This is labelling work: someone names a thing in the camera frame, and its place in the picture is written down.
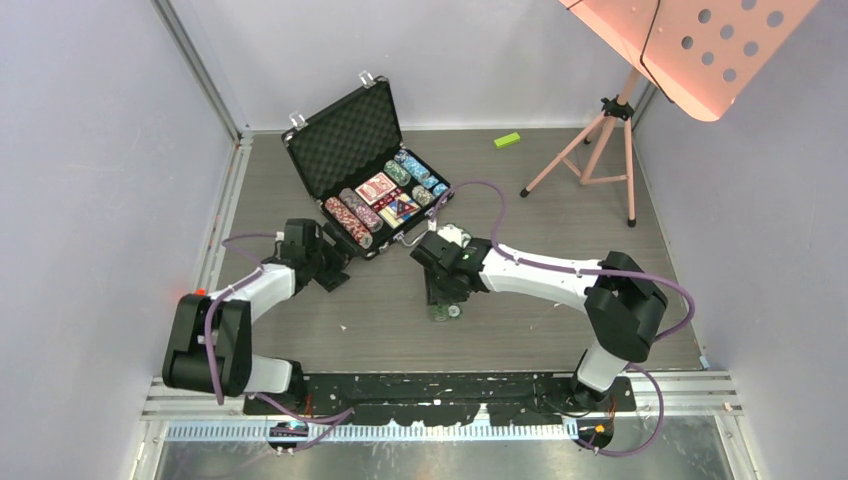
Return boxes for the red white chip roll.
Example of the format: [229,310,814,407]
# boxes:
[324,197,373,249]

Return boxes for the green chip row in case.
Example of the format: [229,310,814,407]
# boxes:
[383,160,411,186]

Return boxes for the pink perforated panel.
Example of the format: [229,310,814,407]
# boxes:
[563,0,818,122]

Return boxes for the card deck in case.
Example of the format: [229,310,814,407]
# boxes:
[378,194,421,229]

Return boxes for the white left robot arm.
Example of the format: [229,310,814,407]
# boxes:
[161,219,351,414]

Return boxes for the green 20 chip beside stack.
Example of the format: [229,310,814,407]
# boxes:
[447,305,462,319]

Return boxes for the black poker set case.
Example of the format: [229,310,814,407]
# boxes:
[281,71,453,259]

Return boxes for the pink tripod stand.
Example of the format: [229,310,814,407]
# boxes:
[519,67,642,228]

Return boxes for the red playing card box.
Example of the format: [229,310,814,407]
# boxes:
[354,172,398,205]

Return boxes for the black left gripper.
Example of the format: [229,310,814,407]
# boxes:
[306,224,366,291]

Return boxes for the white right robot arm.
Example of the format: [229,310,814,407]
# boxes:
[411,224,668,411]

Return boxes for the blue-orange chip row in case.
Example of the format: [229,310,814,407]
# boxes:
[339,188,368,212]

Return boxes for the purple white chip roll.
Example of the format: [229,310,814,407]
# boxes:
[355,204,384,233]

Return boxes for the grey chip row in case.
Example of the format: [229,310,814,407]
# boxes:
[412,185,435,207]

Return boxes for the green block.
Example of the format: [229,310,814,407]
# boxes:
[493,132,521,149]

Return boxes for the blue chip row in case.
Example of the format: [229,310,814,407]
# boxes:
[394,149,448,197]

